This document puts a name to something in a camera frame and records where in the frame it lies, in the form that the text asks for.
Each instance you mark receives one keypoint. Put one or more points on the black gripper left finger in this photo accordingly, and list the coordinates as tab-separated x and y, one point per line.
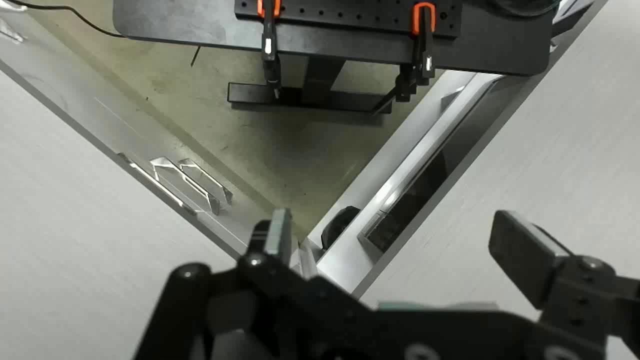
280	233

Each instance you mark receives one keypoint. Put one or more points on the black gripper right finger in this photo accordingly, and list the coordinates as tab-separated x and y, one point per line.
527	257

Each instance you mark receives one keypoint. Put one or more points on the orange black bar clamp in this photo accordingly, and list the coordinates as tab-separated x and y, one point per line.
420	40
268	47

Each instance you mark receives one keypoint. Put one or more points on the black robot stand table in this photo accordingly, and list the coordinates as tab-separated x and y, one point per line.
186	23

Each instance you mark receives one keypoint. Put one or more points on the black perforated mounting board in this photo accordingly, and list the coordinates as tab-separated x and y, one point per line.
346	12

